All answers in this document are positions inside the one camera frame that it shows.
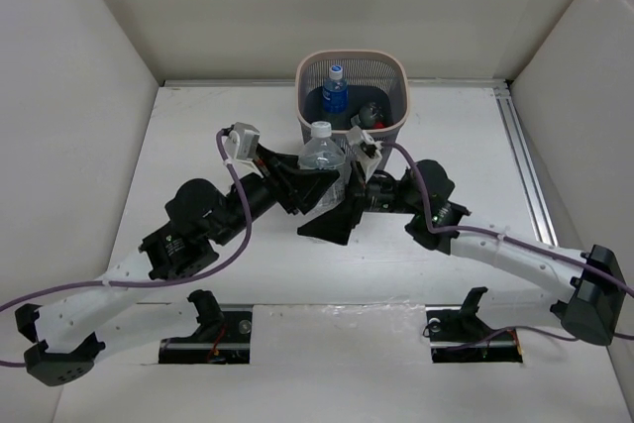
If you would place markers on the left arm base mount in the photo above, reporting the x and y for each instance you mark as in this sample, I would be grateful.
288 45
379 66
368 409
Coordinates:
223 335

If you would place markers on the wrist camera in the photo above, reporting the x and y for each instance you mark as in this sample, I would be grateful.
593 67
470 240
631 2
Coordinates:
241 143
367 151

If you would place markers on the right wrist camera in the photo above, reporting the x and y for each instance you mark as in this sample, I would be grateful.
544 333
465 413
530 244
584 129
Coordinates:
367 151

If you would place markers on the grey mesh waste bin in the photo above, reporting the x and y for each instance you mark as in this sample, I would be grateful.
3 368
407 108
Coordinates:
372 76

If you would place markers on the black label plastic bottle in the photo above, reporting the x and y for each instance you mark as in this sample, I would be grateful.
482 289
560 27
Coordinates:
367 116

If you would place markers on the blue label plastic bottle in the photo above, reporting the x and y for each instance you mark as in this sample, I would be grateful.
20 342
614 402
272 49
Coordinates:
335 99

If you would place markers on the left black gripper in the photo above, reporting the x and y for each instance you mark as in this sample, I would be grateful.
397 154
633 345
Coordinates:
288 182

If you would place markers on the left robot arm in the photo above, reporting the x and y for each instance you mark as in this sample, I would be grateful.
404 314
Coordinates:
71 336

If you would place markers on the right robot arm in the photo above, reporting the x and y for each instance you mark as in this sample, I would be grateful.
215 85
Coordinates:
583 292

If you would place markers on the aluminium rail right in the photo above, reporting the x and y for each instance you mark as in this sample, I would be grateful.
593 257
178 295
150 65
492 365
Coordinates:
537 206

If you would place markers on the green white label bottle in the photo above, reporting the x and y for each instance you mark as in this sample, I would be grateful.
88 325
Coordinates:
322 153

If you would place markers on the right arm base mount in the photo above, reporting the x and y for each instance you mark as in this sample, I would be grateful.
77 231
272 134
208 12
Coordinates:
456 335

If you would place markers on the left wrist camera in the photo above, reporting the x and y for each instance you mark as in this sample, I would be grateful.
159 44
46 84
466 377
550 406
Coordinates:
241 143

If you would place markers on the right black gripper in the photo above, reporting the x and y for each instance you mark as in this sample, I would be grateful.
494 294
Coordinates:
336 224

